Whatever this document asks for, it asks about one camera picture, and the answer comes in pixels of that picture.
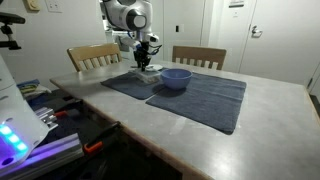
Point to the black orange bar clamp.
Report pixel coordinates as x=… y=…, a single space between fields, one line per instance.
x=93 y=147
x=61 y=113

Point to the white oven stove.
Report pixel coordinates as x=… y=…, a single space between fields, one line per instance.
x=126 y=55

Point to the silver aluminium bracket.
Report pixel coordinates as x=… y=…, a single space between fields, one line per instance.
x=46 y=116

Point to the white wall switch plate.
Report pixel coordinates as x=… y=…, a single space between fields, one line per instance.
x=180 y=28

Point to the light wooden slat-back chair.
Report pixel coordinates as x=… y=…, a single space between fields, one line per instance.
x=93 y=51

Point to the aluminium extrusion rail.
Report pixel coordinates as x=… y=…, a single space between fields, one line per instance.
x=50 y=153

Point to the brown wooden slat-back chair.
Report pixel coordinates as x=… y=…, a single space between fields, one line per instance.
x=200 y=53

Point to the blue plastic bowl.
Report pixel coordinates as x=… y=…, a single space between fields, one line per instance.
x=176 y=79

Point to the dark blue cloth placemat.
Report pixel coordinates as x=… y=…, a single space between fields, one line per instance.
x=206 y=103
x=121 y=86

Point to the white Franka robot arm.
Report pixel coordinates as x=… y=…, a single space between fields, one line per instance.
x=20 y=110

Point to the white entry door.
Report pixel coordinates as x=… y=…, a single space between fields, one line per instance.
x=286 y=43

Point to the folded blue green cloths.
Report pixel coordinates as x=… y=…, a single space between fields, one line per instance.
x=31 y=88

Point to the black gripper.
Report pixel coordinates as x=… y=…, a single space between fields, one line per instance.
x=142 y=51

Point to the black camera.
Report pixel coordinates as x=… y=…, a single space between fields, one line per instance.
x=11 y=18

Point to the small white plate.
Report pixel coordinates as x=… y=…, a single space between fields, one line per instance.
x=156 y=68

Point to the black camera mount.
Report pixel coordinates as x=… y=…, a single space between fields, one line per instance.
x=10 y=41

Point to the beige round thermostat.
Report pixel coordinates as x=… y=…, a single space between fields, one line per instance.
x=32 y=5

